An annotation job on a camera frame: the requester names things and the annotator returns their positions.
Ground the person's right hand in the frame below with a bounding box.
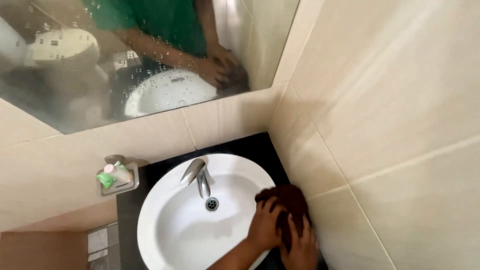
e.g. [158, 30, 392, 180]
[279, 215, 320, 270]

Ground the dark brown cleaning cloth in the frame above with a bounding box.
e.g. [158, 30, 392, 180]
[254, 183, 313, 253]

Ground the chrome sink faucet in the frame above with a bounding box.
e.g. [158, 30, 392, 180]
[179, 158, 212, 200]

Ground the steel wall soap dish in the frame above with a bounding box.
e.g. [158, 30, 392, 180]
[98, 154, 140, 197]

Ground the black stone vanity counter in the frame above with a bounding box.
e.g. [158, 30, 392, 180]
[116, 131, 329, 270]

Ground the wall mirror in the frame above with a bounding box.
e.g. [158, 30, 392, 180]
[0, 0, 301, 135]

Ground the white round ceramic sink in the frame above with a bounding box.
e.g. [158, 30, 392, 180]
[137, 153, 277, 270]

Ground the person's left hand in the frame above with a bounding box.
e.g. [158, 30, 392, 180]
[245, 197, 289, 252]

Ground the green sachet packet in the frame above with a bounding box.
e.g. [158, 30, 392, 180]
[96, 172, 118, 189]

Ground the brown wooden panel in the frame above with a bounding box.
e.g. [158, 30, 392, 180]
[0, 231, 89, 270]

